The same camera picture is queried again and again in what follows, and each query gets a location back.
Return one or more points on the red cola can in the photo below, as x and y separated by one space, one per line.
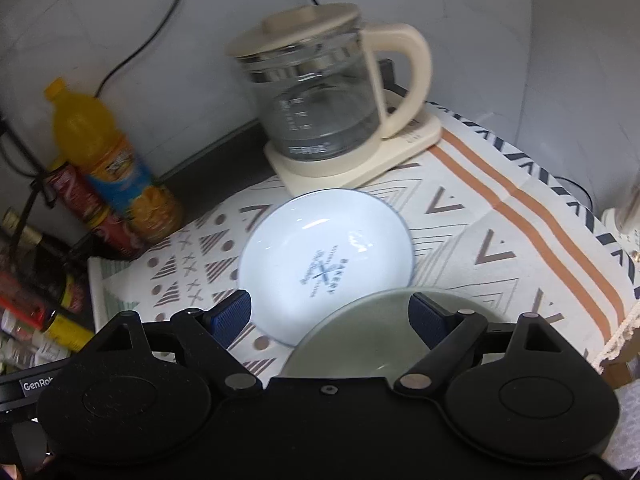
117 232
75 190

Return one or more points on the soy sauce bottle yellow label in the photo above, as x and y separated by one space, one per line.
75 332

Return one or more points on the dark glass bottle gold neck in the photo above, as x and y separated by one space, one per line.
45 265

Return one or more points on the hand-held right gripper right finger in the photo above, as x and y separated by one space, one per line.
427 320

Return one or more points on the pale green bowl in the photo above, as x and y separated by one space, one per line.
360 340

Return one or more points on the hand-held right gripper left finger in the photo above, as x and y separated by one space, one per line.
231 316

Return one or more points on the patterned fringed table cloth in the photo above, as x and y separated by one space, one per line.
475 220

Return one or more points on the orange juice bottle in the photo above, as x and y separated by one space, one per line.
100 145

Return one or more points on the white bowl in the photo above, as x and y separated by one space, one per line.
310 240

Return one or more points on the cream kettle base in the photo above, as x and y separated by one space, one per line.
320 175

